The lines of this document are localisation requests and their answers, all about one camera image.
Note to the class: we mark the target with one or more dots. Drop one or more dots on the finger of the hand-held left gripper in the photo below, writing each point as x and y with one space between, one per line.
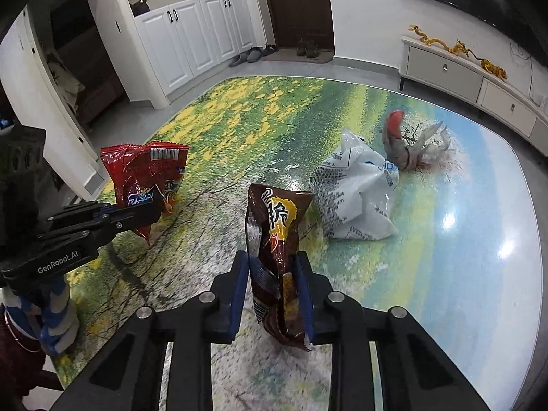
85 212
107 230

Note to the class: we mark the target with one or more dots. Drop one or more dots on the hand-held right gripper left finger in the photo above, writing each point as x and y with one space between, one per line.
239 304

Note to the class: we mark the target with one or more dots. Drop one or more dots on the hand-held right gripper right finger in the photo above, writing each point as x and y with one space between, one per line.
309 308

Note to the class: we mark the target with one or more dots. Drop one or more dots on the red snack bag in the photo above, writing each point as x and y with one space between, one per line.
137 175

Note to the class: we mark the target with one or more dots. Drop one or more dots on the brown snack bag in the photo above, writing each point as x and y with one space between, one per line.
274 233

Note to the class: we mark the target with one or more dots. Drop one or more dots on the person's left forearm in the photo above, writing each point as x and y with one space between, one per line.
13 346

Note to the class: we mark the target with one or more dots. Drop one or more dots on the person's left hand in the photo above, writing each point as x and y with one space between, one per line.
55 317

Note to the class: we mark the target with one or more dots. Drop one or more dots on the white printed plastic bag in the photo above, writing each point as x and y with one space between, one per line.
355 197

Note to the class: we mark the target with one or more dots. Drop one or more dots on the torn silver red wrapper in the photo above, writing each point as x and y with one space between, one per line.
403 154

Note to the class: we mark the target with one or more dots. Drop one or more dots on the white shoe cabinet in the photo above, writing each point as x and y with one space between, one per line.
188 38

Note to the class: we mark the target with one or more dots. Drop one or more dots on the dark bag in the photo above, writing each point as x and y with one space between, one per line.
139 8

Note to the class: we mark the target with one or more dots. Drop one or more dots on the grey slipper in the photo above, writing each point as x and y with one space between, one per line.
254 55
239 60

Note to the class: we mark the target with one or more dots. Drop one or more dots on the black shoes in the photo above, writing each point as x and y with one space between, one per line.
269 49

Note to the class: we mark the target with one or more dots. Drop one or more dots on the brown doormat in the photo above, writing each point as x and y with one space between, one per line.
295 58

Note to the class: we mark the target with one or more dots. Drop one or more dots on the brown shoe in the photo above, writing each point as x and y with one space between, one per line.
302 48
312 49

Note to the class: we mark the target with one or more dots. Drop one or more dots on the grey white television stand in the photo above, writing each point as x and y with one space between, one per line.
441 69

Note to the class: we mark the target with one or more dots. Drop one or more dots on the long golden dragon ornament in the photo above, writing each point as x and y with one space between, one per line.
428 37

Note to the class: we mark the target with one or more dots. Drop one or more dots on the dark brown entrance door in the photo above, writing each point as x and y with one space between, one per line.
299 4

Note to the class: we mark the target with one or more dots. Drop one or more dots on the golden tiger ornament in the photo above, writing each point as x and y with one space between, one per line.
494 68

